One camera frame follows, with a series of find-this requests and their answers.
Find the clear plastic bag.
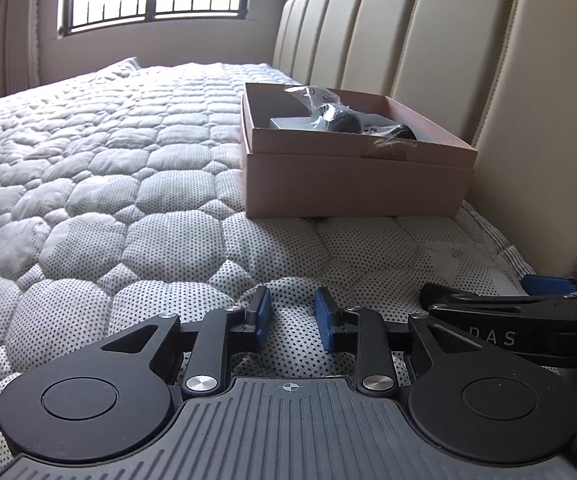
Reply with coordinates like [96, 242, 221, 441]
[284, 86, 418, 141]

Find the pink cardboard box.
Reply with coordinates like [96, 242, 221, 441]
[241, 82, 477, 218]

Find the grey quilted mattress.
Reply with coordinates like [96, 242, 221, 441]
[0, 58, 531, 470]

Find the white small box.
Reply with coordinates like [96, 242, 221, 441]
[270, 117, 317, 131]

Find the black round object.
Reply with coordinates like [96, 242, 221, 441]
[315, 103, 417, 140]

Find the beige padded headboard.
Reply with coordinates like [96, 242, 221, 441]
[273, 0, 577, 276]

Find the beige curtain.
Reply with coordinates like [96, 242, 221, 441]
[0, 0, 40, 96]

